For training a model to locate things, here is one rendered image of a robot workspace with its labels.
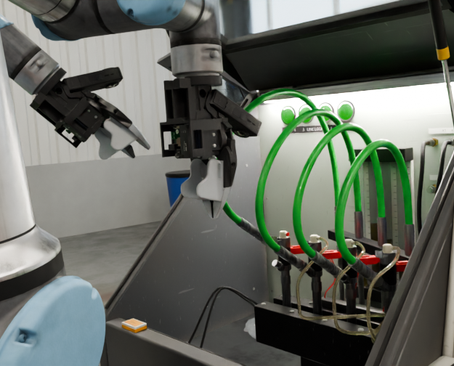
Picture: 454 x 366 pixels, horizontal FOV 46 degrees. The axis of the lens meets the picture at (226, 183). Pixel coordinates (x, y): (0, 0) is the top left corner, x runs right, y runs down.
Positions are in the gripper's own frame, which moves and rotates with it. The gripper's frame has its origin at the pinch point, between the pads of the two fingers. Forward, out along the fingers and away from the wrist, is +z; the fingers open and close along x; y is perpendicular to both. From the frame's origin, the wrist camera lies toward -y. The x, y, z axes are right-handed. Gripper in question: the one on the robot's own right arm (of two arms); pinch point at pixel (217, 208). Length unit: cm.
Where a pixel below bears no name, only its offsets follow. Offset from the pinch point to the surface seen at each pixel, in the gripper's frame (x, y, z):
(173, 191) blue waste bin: -507, -384, 71
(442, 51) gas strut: 20.3, -34.3, -22.7
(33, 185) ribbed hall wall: -622, -245, 50
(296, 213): 4.5, -13.6, 2.5
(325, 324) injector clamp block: 1.4, -24.3, 25.6
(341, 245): 12.5, -14.5, 7.2
